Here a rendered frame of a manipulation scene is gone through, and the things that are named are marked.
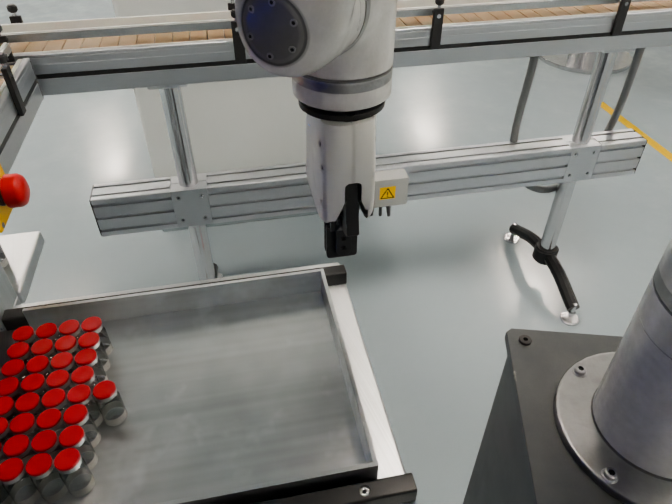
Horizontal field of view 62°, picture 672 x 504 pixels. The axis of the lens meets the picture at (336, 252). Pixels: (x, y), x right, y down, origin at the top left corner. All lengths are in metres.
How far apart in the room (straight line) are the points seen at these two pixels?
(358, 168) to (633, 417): 0.33
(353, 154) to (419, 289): 1.55
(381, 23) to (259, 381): 0.37
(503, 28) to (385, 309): 0.95
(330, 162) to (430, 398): 1.29
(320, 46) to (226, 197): 1.19
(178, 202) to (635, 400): 1.23
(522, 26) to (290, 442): 1.19
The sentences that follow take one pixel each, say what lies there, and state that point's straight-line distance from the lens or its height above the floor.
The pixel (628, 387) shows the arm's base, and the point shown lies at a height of 0.95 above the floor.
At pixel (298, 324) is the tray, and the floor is 0.88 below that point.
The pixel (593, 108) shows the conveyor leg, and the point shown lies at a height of 0.66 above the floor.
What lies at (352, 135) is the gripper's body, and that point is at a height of 1.14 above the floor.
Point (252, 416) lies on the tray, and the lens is 0.58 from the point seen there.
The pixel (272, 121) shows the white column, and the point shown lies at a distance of 2.10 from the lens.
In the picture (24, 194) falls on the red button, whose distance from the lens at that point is 0.75.
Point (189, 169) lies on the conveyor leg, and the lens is 1.51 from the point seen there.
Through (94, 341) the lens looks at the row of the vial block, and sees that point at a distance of 0.63.
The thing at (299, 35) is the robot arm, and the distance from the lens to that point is 0.36.
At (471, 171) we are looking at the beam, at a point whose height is 0.51.
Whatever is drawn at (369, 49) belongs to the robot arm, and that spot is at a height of 1.21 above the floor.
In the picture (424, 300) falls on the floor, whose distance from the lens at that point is 1.96.
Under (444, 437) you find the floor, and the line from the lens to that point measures 1.63.
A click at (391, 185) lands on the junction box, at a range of 1.55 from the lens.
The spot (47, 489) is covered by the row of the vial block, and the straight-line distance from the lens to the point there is 0.57.
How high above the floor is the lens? 1.36
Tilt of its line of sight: 40 degrees down
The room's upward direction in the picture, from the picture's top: straight up
